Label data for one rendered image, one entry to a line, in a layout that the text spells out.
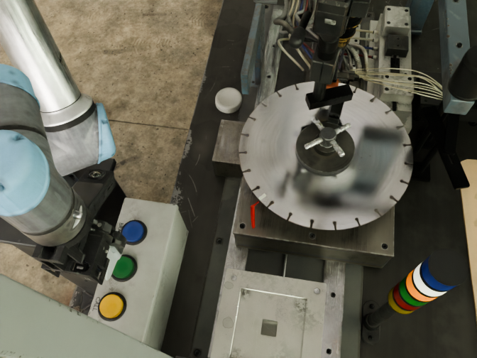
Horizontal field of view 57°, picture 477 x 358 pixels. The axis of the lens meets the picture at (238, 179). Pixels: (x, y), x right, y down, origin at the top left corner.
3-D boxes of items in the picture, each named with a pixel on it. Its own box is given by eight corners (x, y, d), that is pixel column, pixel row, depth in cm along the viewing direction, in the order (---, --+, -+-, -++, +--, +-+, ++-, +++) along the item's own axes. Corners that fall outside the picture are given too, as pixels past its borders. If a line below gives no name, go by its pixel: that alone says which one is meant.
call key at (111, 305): (121, 321, 77) (118, 319, 75) (99, 317, 77) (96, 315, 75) (128, 298, 79) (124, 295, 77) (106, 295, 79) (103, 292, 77)
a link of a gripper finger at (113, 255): (104, 285, 72) (84, 270, 64) (115, 251, 75) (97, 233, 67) (123, 288, 72) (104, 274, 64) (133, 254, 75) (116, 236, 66)
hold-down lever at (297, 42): (330, 58, 62) (333, 44, 60) (287, 55, 63) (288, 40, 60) (334, 18, 66) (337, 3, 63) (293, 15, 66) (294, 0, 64)
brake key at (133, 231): (142, 245, 83) (140, 242, 81) (122, 242, 83) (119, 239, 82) (147, 226, 85) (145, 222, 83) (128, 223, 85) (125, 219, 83)
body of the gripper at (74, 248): (56, 278, 64) (15, 253, 53) (76, 224, 68) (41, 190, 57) (106, 286, 63) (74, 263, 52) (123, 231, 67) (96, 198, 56)
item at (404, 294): (431, 309, 61) (439, 305, 59) (398, 303, 62) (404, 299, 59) (430, 278, 63) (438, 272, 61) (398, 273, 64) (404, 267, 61)
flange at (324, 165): (290, 167, 82) (291, 161, 80) (301, 120, 87) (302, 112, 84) (350, 179, 80) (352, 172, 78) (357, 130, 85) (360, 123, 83)
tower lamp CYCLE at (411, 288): (439, 305, 59) (448, 300, 56) (404, 299, 59) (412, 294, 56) (438, 272, 60) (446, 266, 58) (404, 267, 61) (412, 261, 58)
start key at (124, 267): (132, 281, 80) (129, 279, 78) (111, 278, 80) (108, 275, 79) (138, 261, 82) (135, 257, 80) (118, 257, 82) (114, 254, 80)
